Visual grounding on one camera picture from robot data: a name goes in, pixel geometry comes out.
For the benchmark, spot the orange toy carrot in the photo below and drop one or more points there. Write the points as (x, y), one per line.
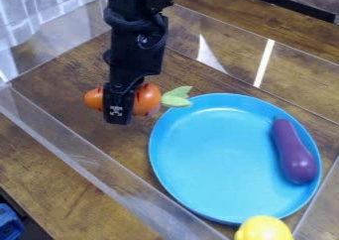
(148, 99)

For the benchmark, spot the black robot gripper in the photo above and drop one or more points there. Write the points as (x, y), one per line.
(135, 56)

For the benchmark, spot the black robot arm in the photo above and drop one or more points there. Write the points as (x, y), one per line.
(133, 9)

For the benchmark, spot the blue plastic object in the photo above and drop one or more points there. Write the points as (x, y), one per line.
(10, 224)

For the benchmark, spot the purple toy eggplant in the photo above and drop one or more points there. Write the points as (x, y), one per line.
(296, 162)

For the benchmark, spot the blue round plate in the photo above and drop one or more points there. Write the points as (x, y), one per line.
(213, 158)

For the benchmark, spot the yellow toy fruit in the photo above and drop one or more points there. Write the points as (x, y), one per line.
(263, 228)

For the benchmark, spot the clear acrylic enclosure wall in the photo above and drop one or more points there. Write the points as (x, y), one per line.
(79, 173)

